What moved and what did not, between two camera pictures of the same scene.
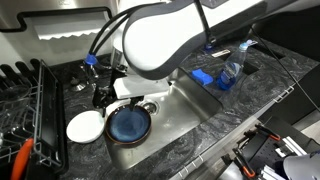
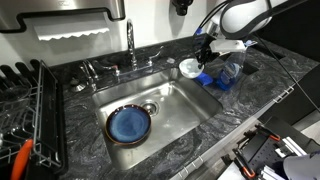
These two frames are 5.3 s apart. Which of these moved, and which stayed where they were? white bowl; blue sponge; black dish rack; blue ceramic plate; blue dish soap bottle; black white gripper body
Moved: white bowl; black white gripper body
Stayed: blue ceramic plate; black dish rack; blue dish soap bottle; blue sponge
